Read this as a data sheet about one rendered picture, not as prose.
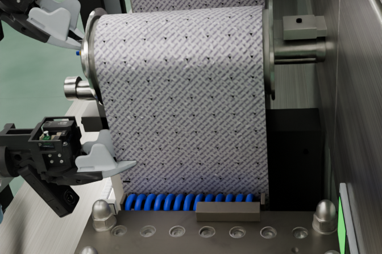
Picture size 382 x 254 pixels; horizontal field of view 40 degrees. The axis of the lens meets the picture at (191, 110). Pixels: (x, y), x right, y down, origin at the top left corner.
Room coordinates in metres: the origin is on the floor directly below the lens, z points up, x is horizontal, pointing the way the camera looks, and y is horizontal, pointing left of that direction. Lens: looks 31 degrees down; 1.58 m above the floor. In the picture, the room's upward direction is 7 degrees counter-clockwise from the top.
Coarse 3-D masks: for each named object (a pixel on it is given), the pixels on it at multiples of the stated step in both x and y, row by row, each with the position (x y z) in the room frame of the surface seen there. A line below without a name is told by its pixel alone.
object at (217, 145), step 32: (256, 96) 0.63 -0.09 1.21; (128, 128) 0.67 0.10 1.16; (160, 128) 0.66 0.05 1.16; (192, 128) 0.65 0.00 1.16; (224, 128) 0.64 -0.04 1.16; (256, 128) 0.63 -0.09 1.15; (160, 160) 0.66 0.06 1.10; (192, 160) 0.65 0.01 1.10; (224, 160) 0.64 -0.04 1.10; (256, 160) 0.63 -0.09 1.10; (128, 192) 0.67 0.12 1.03; (160, 192) 0.66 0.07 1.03; (192, 192) 0.65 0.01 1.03; (224, 192) 0.64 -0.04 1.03; (256, 192) 0.63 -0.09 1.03
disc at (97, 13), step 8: (96, 8) 0.75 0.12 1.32; (96, 16) 0.74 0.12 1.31; (88, 24) 0.71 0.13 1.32; (88, 32) 0.70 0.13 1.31; (88, 40) 0.69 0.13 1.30; (88, 48) 0.68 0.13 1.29; (88, 56) 0.68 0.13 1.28; (88, 64) 0.67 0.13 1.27; (88, 72) 0.67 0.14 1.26; (88, 80) 0.67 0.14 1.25; (96, 88) 0.68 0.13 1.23; (96, 96) 0.67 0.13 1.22
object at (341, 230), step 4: (340, 200) 0.40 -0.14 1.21; (340, 204) 0.40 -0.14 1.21; (340, 208) 0.40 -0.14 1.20; (340, 212) 0.39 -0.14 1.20; (340, 216) 0.39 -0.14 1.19; (340, 220) 0.39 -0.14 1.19; (340, 224) 0.39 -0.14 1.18; (340, 228) 0.39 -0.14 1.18; (344, 228) 0.36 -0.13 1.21; (340, 232) 0.39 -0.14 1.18; (344, 232) 0.36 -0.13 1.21; (340, 236) 0.39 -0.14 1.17; (344, 236) 0.36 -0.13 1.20; (340, 240) 0.39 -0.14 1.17; (344, 240) 0.36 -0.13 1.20; (340, 244) 0.38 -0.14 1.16
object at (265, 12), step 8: (264, 16) 0.68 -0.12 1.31; (96, 24) 0.73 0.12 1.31; (264, 24) 0.66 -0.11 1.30; (264, 32) 0.65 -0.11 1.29; (264, 40) 0.65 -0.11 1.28; (264, 48) 0.64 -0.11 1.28; (264, 56) 0.64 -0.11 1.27; (264, 64) 0.63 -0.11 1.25; (264, 72) 0.63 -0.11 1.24; (96, 80) 0.68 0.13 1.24; (264, 80) 0.64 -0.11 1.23; (264, 88) 0.65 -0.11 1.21
